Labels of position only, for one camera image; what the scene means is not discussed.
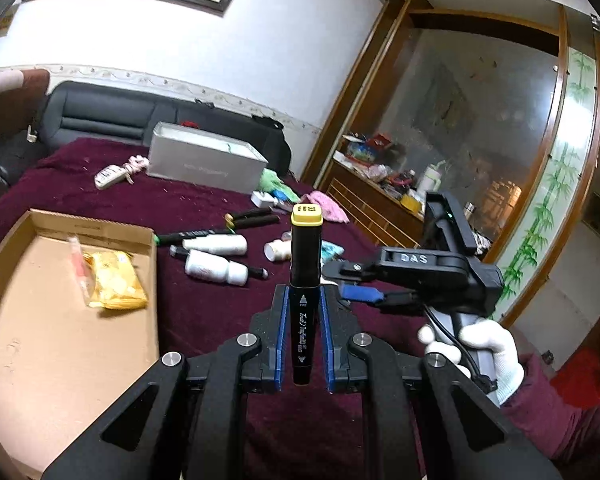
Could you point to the yellow snack packet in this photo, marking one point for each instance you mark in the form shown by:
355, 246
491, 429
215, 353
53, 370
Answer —
115, 282

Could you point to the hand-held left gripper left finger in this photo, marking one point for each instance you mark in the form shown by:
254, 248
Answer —
280, 340

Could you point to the maroon velvet cloth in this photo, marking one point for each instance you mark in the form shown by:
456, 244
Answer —
205, 320

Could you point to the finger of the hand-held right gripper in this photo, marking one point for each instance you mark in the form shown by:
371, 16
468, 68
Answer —
360, 293
352, 270

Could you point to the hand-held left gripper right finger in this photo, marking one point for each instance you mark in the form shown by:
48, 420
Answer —
330, 345

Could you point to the red plastic item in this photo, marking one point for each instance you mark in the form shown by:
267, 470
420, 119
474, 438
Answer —
190, 124

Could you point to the white bottle with red label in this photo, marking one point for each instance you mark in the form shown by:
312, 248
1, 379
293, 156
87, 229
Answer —
212, 268

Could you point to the yellow jar with white lid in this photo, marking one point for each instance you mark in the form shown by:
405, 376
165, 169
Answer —
277, 250

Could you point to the black leather sofa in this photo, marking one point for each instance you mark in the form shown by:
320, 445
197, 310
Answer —
110, 115

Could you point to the white and green thermos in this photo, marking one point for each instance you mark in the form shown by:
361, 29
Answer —
430, 177

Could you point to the wooden glass cabinet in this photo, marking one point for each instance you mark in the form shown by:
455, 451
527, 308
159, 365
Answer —
380, 210

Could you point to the brown and white armchair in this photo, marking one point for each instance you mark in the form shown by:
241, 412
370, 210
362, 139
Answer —
10, 100

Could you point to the yellow container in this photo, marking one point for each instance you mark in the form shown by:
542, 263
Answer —
412, 202

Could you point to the person's right forearm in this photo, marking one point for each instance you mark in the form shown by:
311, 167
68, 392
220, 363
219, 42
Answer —
560, 410

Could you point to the pink soft toy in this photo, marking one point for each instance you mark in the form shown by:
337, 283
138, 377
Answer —
136, 165

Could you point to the white remote control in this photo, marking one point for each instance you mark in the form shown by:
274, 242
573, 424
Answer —
111, 176

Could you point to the clear plastic packet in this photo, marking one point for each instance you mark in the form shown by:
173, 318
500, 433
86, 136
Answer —
78, 270

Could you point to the pink cloth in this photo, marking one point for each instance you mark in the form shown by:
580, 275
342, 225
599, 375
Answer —
327, 205

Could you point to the grey rectangular box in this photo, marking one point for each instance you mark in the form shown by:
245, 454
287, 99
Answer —
205, 167

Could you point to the person's right hand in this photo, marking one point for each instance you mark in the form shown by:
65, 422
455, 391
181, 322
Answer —
500, 355

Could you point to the green cloth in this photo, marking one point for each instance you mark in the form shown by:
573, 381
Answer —
272, 182

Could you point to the bamboo print glass panel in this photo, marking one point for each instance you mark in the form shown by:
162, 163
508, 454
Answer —
555, 185

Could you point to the white charger plug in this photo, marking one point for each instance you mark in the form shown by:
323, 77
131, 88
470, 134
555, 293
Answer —
263, 200

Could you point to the blue plastic item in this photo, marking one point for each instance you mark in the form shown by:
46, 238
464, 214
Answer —
286, 193

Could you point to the shallow cardboard box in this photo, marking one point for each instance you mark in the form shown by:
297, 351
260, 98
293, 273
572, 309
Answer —
55, 360

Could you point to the red cloth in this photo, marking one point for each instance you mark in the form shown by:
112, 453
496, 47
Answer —
587, 377

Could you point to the black marker with green end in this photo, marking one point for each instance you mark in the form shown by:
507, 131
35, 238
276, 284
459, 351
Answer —
190, 237

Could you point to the black marker with yellow cap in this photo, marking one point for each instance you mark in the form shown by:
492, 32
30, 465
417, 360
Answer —
304, 280

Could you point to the blue cartoon tissue pack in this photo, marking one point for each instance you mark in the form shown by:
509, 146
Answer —
332, 252

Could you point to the plain white bottle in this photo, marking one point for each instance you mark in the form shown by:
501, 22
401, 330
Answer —
215, 245

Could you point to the black marker with gold ends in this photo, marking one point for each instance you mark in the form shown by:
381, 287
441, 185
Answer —
257, 221
250, 216

